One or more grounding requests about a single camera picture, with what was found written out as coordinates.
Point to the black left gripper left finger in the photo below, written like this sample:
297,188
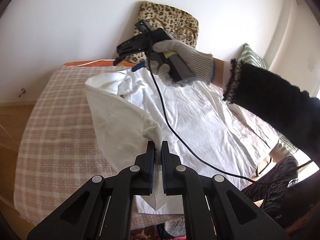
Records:
102,207

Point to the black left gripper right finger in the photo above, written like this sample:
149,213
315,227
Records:
213,207

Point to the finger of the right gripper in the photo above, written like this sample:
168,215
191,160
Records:
125,62
136,44

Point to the white shirt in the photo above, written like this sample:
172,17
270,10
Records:
131,108

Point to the right forearm black sleeve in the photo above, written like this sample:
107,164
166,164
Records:
289,110

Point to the right hand grey glove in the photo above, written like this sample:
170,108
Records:
201,64

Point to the orange floral bed sheet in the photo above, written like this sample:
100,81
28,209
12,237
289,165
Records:
95,63

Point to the leopard print plush bag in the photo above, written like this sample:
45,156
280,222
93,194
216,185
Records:
179,24

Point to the green striped white pillow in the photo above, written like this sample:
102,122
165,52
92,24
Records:
249,56

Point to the pink plaid blanket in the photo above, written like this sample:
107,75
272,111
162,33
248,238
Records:
58,151

